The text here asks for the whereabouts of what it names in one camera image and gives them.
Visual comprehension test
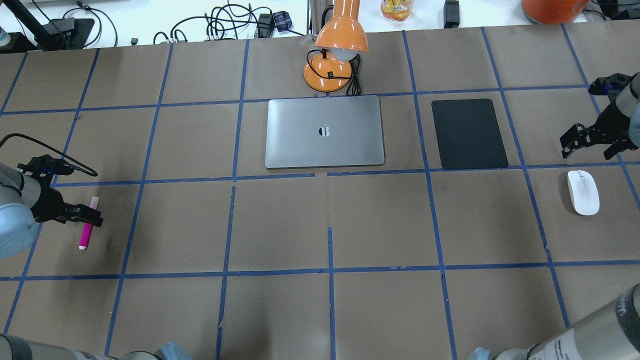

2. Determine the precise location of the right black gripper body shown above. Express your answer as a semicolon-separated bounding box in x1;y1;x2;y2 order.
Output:
592;102;631;146

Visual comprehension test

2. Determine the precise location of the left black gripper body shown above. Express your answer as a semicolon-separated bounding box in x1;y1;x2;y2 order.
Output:
30;186;75;224

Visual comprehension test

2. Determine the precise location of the pink marker pen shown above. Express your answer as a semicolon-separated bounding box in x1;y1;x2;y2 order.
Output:
78;196;99;251

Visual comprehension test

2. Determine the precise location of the white computer mouse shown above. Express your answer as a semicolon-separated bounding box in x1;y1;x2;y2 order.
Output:
567;170;601;216

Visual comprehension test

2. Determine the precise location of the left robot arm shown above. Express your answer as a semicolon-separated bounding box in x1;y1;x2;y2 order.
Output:
0;164;107;360

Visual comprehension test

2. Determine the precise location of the black mousepad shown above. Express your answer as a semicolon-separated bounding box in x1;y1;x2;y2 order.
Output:
431;98;509;170

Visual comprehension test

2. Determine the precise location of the silver laptop notebook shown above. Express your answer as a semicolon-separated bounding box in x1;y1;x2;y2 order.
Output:
263;95;386;169

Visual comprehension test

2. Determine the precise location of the orange bucket grey lid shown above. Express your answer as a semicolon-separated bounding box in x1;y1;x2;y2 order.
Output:
520;0;590;24

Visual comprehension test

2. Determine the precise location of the black power adapter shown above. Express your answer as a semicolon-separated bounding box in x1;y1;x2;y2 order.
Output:
442;0;461;29

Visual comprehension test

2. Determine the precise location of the yellow drink bottle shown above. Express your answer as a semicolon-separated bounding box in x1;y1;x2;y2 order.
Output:
381;0;414;22

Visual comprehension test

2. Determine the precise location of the orange desk lamp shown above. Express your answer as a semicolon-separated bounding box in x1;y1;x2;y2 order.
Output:
302;0;370;96

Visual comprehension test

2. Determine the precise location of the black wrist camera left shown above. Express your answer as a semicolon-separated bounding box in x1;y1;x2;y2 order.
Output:
17;154;75;177

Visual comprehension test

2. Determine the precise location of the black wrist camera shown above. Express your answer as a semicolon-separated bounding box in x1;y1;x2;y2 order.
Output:
587;73;636;98
17;154;75;177

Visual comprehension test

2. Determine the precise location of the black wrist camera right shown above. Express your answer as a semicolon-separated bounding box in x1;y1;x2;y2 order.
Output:
587;73;636;98

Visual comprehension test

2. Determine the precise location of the black lamp power cable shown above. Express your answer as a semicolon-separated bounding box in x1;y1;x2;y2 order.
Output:
320;50;363;97

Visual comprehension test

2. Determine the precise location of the aluminium frame post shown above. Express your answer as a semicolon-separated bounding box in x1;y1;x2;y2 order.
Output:
307;0;333;35

